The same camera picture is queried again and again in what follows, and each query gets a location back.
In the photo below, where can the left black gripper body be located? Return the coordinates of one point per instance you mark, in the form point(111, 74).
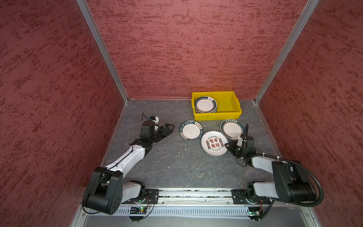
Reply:
point(160, 134)

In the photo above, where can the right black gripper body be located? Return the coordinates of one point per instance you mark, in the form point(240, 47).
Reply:
point(236, 150)

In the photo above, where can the white plate red Chinese characters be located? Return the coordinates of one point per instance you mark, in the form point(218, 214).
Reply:
point(214, 143)

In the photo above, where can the green red rim plate front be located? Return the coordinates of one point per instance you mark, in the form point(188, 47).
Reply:
point(205, 104)

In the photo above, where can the green red rim plate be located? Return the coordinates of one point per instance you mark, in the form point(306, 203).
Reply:
point(205, 104)
point(232, 129)

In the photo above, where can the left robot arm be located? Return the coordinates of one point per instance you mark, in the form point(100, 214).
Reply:
point(107, 190)

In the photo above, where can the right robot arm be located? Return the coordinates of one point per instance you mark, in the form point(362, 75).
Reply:
point(292, 182)

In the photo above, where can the yellow plastic bin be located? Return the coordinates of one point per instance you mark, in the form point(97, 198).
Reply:
point(227, 106)

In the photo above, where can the green red rim plate right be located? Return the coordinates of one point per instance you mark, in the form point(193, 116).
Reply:
point(232, 129)

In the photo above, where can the green rim Hao Wei plate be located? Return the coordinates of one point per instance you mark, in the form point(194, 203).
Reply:
point(191, 130)

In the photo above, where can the right circuit board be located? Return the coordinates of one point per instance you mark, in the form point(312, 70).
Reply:
point(255, 212)

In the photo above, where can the circuit board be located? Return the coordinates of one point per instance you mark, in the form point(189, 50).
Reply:
point(255, 212)
point(138, 210)

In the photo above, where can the left circuit board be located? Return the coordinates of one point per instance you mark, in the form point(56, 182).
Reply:
point(138, 210)

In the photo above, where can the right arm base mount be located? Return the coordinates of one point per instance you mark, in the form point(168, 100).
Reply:
point(241, 196)

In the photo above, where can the aluminium mounting rail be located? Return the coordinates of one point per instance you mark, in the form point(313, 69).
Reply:
point(192, 197)

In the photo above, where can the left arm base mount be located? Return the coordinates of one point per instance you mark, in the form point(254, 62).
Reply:
point(150, 197)

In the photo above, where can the right aluminium corner post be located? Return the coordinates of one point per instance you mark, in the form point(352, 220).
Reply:
point(296, 31)

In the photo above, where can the aluminium corner post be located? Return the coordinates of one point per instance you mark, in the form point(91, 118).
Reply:
point(296, 31)
point(85, 10)

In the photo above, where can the left aluminium corner post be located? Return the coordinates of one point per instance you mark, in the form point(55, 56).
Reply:
point(85, 10)

